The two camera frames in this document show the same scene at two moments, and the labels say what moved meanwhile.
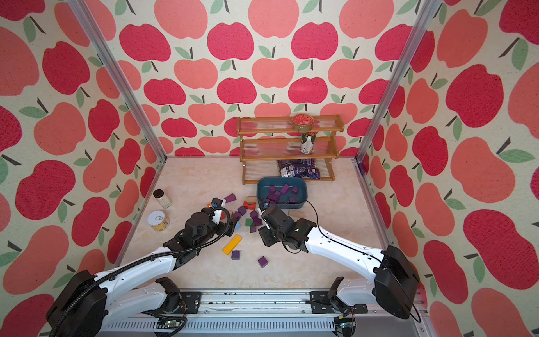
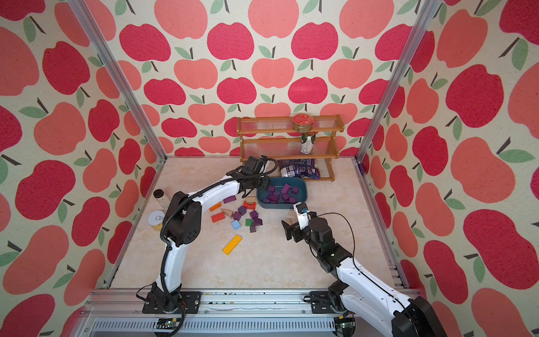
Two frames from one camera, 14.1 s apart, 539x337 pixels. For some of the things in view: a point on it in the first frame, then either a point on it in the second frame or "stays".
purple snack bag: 299,168 stays
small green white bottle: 307,143 stays
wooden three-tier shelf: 264,140 stays
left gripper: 233,227 -> 264,187
